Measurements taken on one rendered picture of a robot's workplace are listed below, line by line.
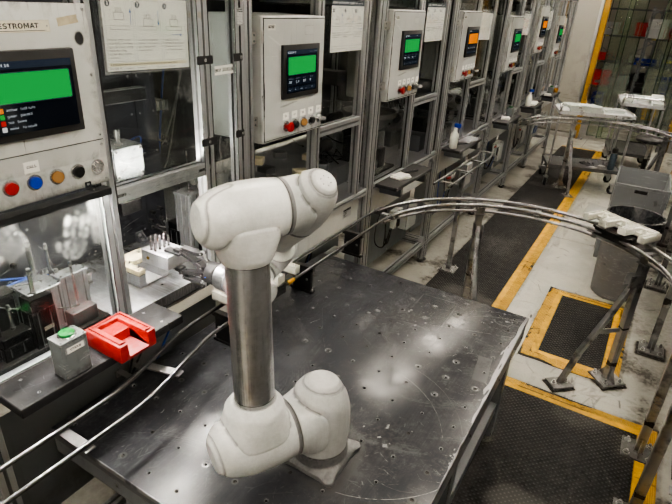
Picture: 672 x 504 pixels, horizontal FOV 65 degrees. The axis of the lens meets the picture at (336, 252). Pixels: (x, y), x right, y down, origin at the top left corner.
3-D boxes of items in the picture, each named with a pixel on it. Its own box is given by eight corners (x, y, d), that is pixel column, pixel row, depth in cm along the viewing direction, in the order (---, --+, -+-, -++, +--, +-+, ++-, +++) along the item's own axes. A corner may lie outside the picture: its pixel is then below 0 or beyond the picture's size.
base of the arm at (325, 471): (368, 438, 159) (369, 424, 157) (329, 489, 142) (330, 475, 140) (318, 414, 167) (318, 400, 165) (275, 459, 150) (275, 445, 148)
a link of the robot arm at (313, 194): (308, 191, 132) (259, 199, 125) (337, 151, 117) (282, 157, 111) (327, 237, 129) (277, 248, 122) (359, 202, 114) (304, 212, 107)
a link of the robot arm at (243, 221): (303, 468, 138) (224, 505, 127) (276, 431, 151) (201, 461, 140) (301, 184, 108) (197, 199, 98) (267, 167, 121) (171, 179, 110)
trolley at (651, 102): (649, 178, 670) (674, 100, 628) (600, 171, 690) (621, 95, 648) (643, 162, 741) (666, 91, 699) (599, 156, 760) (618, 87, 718)
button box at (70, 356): (67, 381, 141) (59, 344, 136) (49, 370, 145) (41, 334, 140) (93, 365, 148) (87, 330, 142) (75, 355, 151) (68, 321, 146)
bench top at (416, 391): (358, 651, 111) (360, 640, 109) (52, 437, 159) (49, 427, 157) (527, 325, 228) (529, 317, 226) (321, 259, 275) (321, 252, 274)
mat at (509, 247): (488, 339, 329) (488, 338, 328) (402, 310, 355) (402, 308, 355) (603, 152, 785) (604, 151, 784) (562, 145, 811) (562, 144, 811)
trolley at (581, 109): (540, 186, 618) (559, 102, 576) (535, 173, 667) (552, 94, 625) (620, 195, 601) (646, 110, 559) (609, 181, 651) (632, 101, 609)
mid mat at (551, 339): (616, 388, 292) (617, 386, 292) (517, 353, 317) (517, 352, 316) (631, 310, 370) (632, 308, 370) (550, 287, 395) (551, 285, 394)
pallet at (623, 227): (579, 227, 293) (584, 211, 289) (596, 224, 299) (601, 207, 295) (638, 254, 264) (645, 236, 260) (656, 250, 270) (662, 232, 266)
